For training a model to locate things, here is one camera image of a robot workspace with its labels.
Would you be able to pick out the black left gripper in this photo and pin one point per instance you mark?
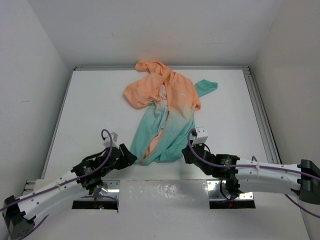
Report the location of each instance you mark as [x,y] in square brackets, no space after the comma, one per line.
[127,159]

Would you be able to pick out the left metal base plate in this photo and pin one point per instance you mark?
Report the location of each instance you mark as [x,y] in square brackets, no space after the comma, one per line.
[109,190]

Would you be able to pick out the metal base plate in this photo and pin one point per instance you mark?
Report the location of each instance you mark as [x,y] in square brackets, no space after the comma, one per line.
[217,192]
[109,190]

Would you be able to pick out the orange and teal jacket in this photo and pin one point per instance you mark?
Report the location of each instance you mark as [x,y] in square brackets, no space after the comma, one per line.
[170,99]

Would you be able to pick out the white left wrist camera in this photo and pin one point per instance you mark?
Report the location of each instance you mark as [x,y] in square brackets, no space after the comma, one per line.
[111,141]

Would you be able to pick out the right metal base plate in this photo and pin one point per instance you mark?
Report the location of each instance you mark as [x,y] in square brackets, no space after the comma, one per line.
[217,192]

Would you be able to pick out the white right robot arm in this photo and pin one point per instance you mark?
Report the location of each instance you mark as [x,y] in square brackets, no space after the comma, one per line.
[241,175]

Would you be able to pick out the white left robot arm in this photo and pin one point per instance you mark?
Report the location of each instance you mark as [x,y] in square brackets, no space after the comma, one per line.
[23,214]

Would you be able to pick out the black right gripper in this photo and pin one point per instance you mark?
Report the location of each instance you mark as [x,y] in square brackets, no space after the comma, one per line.
[184,151]

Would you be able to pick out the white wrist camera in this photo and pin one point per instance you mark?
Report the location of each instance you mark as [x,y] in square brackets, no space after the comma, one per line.
[111,141]
[200,135]

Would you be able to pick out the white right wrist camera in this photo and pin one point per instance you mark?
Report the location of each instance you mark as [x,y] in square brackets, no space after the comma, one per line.
[200,135]

